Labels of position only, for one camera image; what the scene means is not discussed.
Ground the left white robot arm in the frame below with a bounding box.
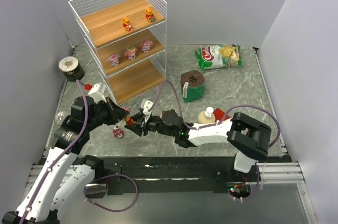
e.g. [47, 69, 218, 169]
[2, 96, 129, 223]

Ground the red flat box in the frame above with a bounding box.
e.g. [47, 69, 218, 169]
[213, 108, 225, 120]

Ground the dark can white lid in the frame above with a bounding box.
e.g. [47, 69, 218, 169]
[59, 56, 85, 82]

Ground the orange bear red shirt toy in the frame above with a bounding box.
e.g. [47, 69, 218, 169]
[122, 17, 133, 32]

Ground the pink bear green hat toy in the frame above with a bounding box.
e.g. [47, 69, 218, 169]
[124, 46, 137, 60]

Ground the pink pig purple bow toy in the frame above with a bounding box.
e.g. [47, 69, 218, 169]
[139, 40, 153, 53]

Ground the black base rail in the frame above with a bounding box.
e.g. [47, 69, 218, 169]
[39, 156, 291, 195]

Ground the silver top drink can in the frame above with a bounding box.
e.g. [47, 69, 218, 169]
[54, 110, 70, 126]

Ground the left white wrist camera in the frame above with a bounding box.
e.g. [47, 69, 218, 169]
[84, 82, 106, 103]

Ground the white wire wooden shelf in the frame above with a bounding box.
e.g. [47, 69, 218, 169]
[69, 0, 167, 104]

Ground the pink blue bear toy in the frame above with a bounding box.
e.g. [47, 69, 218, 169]
[107, 53, 119, 67]

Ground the cream plastic cup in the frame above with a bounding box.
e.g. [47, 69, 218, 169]
[197, 107, 215, 124]

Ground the small orange bear toy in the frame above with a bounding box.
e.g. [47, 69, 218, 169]
[145, 7, 155, 22]

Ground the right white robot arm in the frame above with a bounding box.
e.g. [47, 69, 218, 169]
[125, 109, 271, 173]

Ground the green wrapped brown roll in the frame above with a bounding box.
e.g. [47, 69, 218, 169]
[180, 70, 205, 102]

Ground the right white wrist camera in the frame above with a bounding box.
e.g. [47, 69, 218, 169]
[140, 98, 153, 123]

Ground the pink bear cake toy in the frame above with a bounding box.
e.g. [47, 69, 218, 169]
[112, 125, 124, 138]

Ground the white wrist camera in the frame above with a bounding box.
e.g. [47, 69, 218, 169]
[140, 98, 153, 123]
[84, 82, 106, 103]

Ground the green chips bag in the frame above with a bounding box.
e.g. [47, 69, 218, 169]
[195, 44, 242, 70]

